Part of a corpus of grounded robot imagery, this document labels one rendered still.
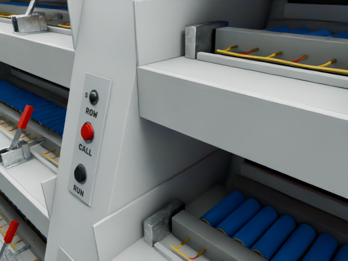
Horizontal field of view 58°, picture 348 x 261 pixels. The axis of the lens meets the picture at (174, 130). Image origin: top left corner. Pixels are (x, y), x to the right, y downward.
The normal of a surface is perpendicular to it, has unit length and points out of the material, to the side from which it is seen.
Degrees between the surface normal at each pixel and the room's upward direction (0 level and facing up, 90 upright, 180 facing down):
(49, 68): 109
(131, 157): 90
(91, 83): 90
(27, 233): 19
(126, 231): 90
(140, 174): 90
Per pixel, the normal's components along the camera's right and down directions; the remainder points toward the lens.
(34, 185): -0.01, -0.90
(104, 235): 0.73, 0.29
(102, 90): -0.65, 0.01
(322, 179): -0.69, 0.32
